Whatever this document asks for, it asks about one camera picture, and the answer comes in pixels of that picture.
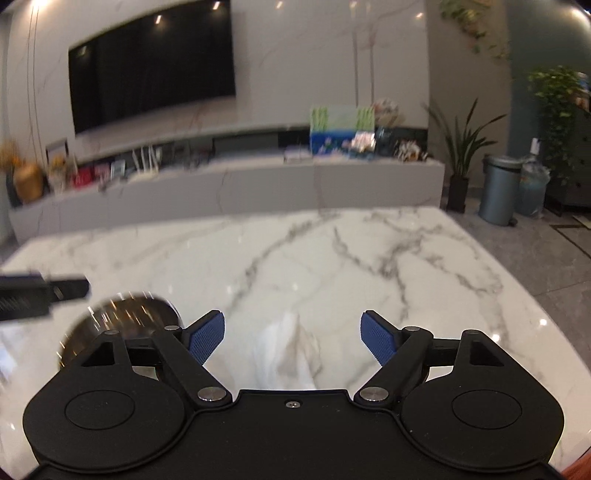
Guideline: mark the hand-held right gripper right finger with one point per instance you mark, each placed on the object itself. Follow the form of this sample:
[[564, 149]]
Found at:
[[378, 337]]

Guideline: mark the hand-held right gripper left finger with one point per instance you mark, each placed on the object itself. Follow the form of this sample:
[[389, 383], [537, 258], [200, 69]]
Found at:
[[207, 337]]

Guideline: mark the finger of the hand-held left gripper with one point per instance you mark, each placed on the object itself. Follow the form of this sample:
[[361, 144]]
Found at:
[[69, 288]]

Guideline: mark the steel bowl with blue outside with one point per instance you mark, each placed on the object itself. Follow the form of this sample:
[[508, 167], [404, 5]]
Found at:
[[124, 314]]

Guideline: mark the white cloth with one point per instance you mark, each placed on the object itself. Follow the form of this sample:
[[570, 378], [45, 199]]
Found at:
[[286, 355]]

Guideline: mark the red box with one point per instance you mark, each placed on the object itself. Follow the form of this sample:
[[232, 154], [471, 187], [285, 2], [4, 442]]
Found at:
[[84, 177]]

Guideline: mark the gold vase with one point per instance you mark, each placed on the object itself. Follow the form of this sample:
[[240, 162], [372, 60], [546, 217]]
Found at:
[[28, 183]]

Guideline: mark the teddy bear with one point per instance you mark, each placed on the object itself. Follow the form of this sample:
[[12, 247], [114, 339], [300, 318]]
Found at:
[[58, 170]]

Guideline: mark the pink card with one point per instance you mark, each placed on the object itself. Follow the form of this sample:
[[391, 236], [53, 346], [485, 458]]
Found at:
[[102, 171]]

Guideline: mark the white desk clock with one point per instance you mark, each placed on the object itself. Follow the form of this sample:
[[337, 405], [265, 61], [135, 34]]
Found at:
[[117, 169]]

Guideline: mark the white router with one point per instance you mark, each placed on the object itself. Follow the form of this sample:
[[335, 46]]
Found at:
[[144, 175]]

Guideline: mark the dried flowers in dark vase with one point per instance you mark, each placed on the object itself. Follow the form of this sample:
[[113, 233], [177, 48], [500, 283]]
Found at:
[[10, 154]]

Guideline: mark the marble television console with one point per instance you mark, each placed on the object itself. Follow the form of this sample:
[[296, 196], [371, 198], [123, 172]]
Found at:
[[258, 184]]

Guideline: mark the potted long-leaf plant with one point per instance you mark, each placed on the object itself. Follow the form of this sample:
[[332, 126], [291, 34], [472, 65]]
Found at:
[[458, 194]]

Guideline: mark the black and white toy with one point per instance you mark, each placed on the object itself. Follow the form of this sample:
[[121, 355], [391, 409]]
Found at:
[[413, 152]]

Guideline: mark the grey trash can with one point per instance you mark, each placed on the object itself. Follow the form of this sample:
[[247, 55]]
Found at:
[[501, 191]]

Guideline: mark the blue glass jar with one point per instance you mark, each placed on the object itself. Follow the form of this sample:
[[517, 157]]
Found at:
[[386, 141]]

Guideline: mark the black media box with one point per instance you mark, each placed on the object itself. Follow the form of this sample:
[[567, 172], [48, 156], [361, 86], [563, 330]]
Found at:
[[249, 144]]

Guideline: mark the lotus painting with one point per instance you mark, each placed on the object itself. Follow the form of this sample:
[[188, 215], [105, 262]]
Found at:
[[332, 131]]

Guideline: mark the bagged water bottle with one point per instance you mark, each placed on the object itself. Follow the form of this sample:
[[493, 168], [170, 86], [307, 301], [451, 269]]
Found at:
[[533, 189]]

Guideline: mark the round paper fan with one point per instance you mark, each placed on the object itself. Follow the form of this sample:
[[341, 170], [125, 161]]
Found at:
[[385, 110]]

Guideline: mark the black television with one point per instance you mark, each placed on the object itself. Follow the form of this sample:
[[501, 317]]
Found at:
[[152, 69]]

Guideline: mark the green leafy plant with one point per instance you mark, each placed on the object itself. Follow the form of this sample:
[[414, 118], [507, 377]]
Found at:
[[558, 97]]

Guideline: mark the hanging vine plant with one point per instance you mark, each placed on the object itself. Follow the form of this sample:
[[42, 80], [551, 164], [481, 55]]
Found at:
[[471, 21]]

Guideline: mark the black picture frame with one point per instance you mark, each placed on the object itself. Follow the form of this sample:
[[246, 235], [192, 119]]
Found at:
[[57, 147]]

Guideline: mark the shiny photo frame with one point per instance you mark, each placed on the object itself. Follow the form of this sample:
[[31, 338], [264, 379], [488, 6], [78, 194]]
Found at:
[[361, 143]]

